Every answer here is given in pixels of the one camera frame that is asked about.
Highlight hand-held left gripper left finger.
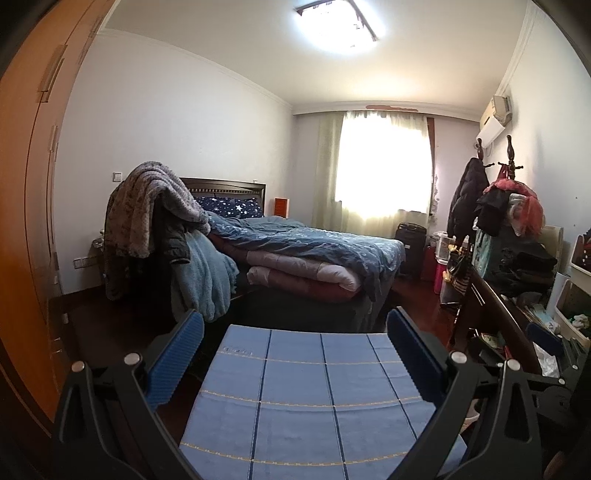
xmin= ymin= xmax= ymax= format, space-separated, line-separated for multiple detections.
xmin=53 ymin=309 xmax=206 ymax=480

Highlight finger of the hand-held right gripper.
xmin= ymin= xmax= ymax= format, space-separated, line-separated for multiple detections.
xmin=526 ymin=322 xmax=571 ymax=365
xmin=524 ymin=369 xmax=575 ymax=392

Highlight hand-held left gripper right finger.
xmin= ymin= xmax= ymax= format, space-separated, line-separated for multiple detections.
xmin=386 ymin=307 xmax=548 ymax=480

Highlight white crumpled tissue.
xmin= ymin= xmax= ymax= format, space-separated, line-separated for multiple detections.
xmin=536 ymin=353 xmax=560 ymax=377

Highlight white storage boxes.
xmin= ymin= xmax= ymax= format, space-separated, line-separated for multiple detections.
xmin=551 ymin=233 xmax=591 ymax=342

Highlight dark wooden desk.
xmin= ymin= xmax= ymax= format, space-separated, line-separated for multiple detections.
xmin=450 ymin=265 xmax=591 ymax=384

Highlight pile of black clothes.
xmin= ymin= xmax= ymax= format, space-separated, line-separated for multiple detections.
xmin=489 ymin=240 xmax=559 ymax=287

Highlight cream board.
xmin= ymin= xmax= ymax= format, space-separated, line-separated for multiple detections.
xmin=542 ymin=224 xmax=564 ymax=273

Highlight striped handbag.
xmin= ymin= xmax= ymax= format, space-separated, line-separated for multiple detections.
xmin=445 ymin=251 xmax=472 ymax=294

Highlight teal gift bag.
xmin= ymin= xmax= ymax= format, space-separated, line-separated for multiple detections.
xmin=473 ymin=231 xmax=504 ymax=278

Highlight dark bed base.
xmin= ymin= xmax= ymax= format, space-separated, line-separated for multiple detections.
xmin=198 ymin=251 xmax=407 ymax=333

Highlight black suitcase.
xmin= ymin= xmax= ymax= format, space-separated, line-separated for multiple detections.
xmin=394 ymin=222 xmax=428 ymax=280

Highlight dark patterned cloth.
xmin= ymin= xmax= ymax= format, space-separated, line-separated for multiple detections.
xmin=104 ymin=185 xmax=134 ymax=302

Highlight white plastic container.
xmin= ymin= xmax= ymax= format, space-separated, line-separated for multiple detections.
xmin=434 ymin=233 xmax=458 ymax=264

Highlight dark padded jacket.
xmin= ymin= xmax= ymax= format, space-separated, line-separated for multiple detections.
xmin=154 ymin=203 xmax=191 ymax=266

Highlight red mesh cloth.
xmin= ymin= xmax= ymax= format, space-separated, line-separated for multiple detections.
xmin=489 ymin=179 xmax=544 ymax=236

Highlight blue striped cloth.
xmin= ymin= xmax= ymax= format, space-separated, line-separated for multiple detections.
xmin=179 ymin=324 xmax=467 ymax=480

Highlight black hanging garment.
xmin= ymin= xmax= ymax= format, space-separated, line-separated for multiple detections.
xmin=475 ymin=188 xmax=513 ymax=237

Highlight pink folded quilt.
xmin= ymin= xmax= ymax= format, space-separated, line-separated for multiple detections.
xmin=212 ymin=235 xmax=363 ymax=303

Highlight blue duvet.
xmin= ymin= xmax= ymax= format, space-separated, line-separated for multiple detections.
xmin=208 ymin=211 xmax=407 ymax=301

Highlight black hanging coat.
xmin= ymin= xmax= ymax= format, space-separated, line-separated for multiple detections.
xmin=447 ymin=158 xmax=490 ymax=241

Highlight star print pillow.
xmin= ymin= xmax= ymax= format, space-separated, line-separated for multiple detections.
xmin=193 ymin=196 xmax=265 ymax=219

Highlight dark wooden headboard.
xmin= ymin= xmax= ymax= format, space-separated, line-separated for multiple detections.
xmin=179 ymin=178 xmax=267 ymax=217

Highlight cream sheer curtain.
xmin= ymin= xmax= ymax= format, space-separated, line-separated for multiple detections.
xmin=316 ymin=111 xmax=432 ymax=236

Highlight brown curtain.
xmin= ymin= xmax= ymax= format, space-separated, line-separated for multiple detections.
xmin=428 ymin=116 xmax=438 ymax=217

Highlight white air conditioner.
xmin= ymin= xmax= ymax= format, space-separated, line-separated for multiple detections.
xmin=476 ymin=95 xmax=513 ymax=147

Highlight wooden wardrobe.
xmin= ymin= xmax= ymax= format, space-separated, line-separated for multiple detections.
xmin=0 ymin=0 xmax=116 ymax=430

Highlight square ceiling light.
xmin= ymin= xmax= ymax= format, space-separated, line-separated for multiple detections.
xmin=293 ymin=0 xmax=386 ymax=54

